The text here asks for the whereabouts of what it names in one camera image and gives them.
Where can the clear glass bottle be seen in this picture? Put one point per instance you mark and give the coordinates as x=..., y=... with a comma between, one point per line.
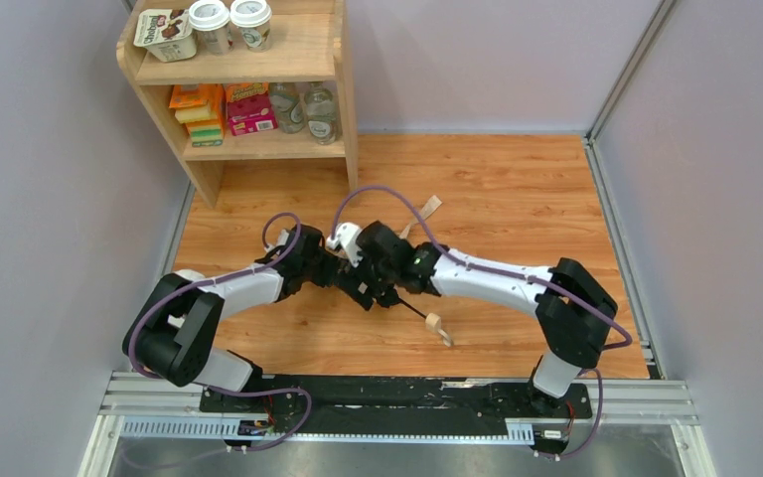
x=286, y=103
x=321, y=113

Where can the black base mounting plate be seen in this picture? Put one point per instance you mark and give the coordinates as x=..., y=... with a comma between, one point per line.
x=397, y=405

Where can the Chobani yogurt tub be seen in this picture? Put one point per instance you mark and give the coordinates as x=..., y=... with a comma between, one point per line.
x=166, y=34

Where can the beige folding umbrella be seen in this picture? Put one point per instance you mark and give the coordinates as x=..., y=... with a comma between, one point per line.
x=415, y=280

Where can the white crumpled plastic bag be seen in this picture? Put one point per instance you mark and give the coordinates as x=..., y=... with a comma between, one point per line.
x=189, y=274

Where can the left clear glass bottle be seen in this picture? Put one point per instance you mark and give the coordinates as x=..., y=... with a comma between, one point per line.
x=286, y=103

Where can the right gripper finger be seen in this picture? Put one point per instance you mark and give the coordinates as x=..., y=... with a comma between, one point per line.
x=388, y=297
x=358, y=292

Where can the right white lidded cup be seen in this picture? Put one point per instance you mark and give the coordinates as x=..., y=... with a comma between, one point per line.
x=252, y=19

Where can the pink orange snack box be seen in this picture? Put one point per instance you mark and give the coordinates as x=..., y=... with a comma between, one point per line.
x=248, y=108

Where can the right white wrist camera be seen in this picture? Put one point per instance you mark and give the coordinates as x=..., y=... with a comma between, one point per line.
x=343, y=243

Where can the aluminium frame rail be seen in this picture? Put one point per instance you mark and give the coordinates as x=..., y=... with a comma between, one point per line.
x=664, y=402

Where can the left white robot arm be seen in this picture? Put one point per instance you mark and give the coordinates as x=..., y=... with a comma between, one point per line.
x=173, y=335

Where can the white lidded cup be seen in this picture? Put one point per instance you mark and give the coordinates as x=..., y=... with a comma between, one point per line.
x=252, y=19
x=210, y=19

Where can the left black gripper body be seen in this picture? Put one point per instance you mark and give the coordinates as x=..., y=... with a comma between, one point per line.
x=353, y=286

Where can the right clear glass bottle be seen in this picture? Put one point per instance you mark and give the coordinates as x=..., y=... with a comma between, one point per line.
x=321, y=113

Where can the left white lidded cup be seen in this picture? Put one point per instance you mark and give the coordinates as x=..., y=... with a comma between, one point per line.
x=210, y=19

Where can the wooden shelf unit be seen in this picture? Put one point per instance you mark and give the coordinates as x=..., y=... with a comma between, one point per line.
x=308, y=42

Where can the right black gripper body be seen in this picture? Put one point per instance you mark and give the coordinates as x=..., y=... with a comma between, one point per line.
x=369, y=264

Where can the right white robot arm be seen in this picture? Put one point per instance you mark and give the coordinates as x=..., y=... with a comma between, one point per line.
x=573, y=310

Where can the orange sponge pack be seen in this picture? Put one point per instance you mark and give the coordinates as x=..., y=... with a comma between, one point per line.
x=200, y=109

